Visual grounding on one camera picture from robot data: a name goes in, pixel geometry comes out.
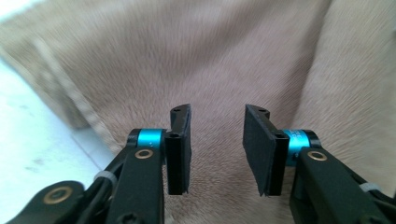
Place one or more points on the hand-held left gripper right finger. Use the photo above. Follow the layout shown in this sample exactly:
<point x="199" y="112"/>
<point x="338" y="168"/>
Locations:
<point x="258" y="155"/>

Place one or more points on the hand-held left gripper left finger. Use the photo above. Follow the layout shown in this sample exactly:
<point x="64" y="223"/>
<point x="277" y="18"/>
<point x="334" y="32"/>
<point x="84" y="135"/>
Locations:
<point x="179" y="155"/>

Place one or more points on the beige towel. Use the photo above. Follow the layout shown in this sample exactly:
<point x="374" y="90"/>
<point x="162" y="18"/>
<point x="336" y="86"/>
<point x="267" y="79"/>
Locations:
<point x="218" y="62"/>

